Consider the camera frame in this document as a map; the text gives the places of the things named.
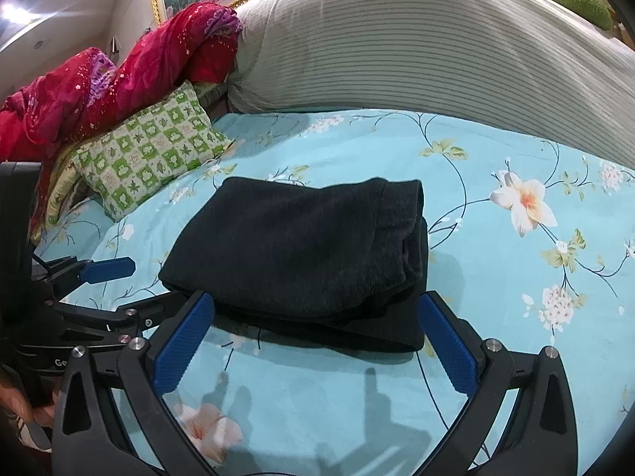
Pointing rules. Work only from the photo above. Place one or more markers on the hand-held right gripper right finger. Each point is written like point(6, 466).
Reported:
point(449, 347)

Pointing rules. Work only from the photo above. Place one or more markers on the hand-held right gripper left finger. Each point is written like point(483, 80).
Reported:
point(181, 342)

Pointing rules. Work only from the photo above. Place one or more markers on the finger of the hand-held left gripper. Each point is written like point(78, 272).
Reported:
point(124, 320)
point(109, 268)

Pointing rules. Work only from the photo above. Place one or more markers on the black pants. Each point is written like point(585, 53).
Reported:
point(287, 248)

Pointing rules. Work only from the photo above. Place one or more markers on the person's left hand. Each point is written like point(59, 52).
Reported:
point(17, 404)

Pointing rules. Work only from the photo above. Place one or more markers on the blue floral bed sheet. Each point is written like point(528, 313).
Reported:
point(496, 307)

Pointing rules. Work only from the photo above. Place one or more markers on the yellow green floral cloth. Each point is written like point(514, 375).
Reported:
point(54, 193)

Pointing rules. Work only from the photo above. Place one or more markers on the green checkered pillow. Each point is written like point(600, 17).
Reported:
point(149, 148)

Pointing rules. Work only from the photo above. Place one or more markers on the red floral blanket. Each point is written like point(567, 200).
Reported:
point(74, 94)

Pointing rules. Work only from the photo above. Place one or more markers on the white striped headboard cushion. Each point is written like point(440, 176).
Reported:
point(421, 44)

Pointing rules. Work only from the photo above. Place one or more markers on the green plush toy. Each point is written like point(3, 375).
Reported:
point(580, 2)

